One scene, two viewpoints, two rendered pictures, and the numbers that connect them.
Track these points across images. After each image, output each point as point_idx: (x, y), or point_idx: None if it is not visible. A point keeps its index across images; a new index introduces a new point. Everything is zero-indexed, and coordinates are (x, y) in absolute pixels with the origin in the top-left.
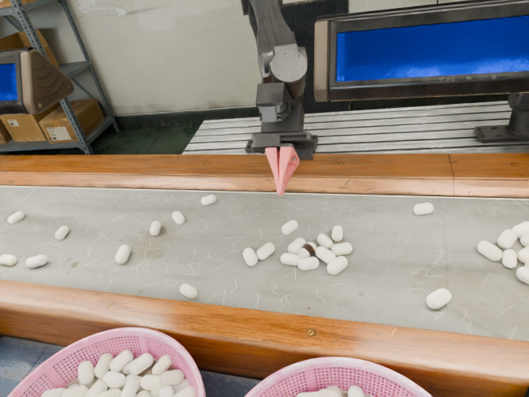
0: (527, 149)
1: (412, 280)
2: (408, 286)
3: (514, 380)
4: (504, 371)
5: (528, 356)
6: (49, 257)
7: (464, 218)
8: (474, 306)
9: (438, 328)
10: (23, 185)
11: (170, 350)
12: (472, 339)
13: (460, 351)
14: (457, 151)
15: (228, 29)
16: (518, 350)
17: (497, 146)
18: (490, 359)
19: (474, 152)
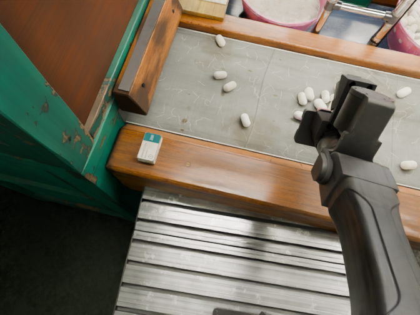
0: (266, 296)
1: (414, 109)
2: (415, 106)
3: (382, 48)
4: (385, 50)
5: (374, 55)
6: None
7: (377, 155)
8: (383, 90)
9: (402, 82)
10: None
11: None
12: (395, 64)
13: (401, 59)
14: (335, 308)
15: None
16: (377, 58)
17: (292, 309)
18: (390, 55)
19: (319, 302)
